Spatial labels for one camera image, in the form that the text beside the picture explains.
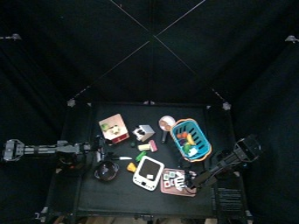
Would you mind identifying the white green toy food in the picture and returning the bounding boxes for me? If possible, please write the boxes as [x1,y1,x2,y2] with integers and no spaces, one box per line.
[107,125,121,137]

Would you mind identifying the black toy pot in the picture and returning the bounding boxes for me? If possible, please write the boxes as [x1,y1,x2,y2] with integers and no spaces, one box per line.
[93,160,119,182]

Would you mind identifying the white handheld game toy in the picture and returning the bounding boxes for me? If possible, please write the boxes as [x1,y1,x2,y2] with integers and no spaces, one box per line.
[131,155,165,192]

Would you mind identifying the white text label sticker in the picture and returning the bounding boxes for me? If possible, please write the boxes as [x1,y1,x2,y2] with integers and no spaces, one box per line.
[216,187,242,214]

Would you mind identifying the white rice sushi piece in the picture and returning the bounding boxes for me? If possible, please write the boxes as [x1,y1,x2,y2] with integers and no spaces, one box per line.
[172,174,186,191]

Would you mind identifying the yellow toy banana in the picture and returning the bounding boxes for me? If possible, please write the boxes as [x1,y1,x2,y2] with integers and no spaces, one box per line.
[185,133,196,146]

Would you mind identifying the pink toy food slice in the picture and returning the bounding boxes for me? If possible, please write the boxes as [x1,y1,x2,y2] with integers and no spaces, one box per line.
[148,139,158,153]

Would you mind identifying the pale yellow toy food block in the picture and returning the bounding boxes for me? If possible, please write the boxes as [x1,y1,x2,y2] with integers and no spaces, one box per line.
[135,143,152,152]

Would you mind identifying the grey white toy cube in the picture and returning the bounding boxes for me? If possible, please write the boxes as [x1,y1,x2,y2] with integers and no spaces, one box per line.
[131,124,156,143]

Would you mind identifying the pink toy box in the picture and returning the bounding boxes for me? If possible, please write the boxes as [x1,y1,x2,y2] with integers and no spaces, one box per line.
[97,113,130,145]

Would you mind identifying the small pan with white rim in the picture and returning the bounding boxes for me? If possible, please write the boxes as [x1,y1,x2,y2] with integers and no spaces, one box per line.
[157,115,177,144]

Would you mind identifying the green toy food piece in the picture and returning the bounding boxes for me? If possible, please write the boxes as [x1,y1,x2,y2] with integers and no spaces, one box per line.
[134,150,148,163]

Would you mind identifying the blue basket with orange rim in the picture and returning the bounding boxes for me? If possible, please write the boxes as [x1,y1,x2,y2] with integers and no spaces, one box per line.
[169,118,213,163]

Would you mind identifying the pink sushi tray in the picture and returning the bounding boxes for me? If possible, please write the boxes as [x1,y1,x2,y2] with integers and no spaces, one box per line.
[158,168,197,198]

